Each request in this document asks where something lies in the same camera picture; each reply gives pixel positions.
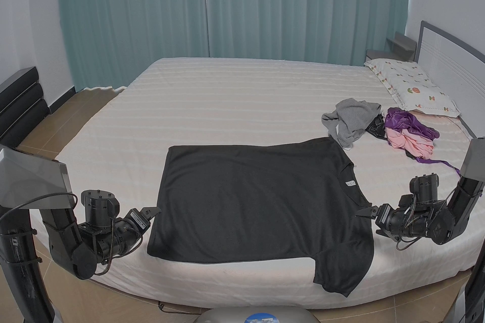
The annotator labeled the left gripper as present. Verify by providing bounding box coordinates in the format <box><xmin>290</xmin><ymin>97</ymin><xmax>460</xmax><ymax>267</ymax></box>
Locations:
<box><xmin>113</xmin><ymin>205</ymin><xmax>162</xmax><ymax>252</ymax></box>

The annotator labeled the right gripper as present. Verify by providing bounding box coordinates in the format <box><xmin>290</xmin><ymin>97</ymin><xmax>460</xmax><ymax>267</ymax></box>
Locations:
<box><xmin>355</xmin><ymin>203</ymin><xmax>411</xmax><ymax>240</ymax></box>

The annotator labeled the black T-shirt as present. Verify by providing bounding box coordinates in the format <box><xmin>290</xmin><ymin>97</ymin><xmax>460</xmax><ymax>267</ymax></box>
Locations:
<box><xmin>147</xmin><ymin>137</ymin><xmax>376</xmax><ymax>299</ymax></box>

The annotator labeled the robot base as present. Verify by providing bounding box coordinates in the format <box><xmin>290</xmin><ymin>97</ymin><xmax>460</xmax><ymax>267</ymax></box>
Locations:
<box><xmin>191</xmin><ymin>306</ymin><xmax>323</xmax><ymax>323</ymax></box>

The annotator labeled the bed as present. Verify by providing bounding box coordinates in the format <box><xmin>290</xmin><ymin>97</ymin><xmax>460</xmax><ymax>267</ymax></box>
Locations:
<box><xmin>30</xmin><ymin>20</ymin><xmax>485</xmax><ymax>311</ymax></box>

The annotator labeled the pink garment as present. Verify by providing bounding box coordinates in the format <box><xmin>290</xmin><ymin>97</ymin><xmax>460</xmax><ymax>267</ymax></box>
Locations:
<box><xmin>386</xmin><ymin>128</ymin><xmax>434</xmax><ymax>159</ymax></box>

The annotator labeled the black shiny garment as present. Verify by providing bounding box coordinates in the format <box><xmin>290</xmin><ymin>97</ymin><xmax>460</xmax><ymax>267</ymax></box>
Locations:
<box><xmin>366</xmin><ymin>114</ymin><xmax>389</xmax><ymax>140</ymax></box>

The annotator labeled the grey garment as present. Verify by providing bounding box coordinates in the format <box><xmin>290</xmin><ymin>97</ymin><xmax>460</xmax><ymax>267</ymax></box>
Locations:
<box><xmin>321</xmin><ymin>98</ymin><xmax>382</xmax><ymax>149</ymax></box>

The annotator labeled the purple satin garment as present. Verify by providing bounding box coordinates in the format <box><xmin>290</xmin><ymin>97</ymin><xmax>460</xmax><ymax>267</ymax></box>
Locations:
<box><xmin>383</xmin><ymin>107</ymin><xmax>461</xmax><ymax>175</ymax></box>

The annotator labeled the white printed pillow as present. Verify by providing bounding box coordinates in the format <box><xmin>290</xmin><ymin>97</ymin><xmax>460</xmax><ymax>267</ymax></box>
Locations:
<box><xmin>364</xmin><ymin>58</ymin><xmax>461</xmax><ymax>118</ymax></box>

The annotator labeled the black chest of drawers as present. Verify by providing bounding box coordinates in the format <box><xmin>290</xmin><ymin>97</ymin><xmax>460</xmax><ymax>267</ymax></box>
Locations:
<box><xmin>0</xmin><ymin>67</ymin><xmax>50</xmax><ymax>150</ymax></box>

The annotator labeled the grey bedside table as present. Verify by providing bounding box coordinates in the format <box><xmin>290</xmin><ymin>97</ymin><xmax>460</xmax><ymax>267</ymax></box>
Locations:
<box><xmin>366</xmin><ymin>31</ymin><xmax>417</xmax><ymax>62</ymax></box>

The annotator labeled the blue-green curtain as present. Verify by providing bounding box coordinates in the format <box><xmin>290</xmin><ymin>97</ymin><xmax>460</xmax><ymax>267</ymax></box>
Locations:
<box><xmin>205</xmin><ymin>0</ymin><xmax>411</xmax><ymax>66</ymax></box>
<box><xmin>57</xmin><ymin>0</ymin><xmax>211</xmax><ymax>92</ymax></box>

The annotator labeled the black cable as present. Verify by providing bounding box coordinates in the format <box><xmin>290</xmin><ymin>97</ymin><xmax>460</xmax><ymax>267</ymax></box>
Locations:
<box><xmin>157</xmin><ymin>301</ymin><xmax>199</xmax><ymax>314</ymax></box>
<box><xmin>0</xmin><ymin>192</ymin><xmax>79</xmax><ymax>221</ymax></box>

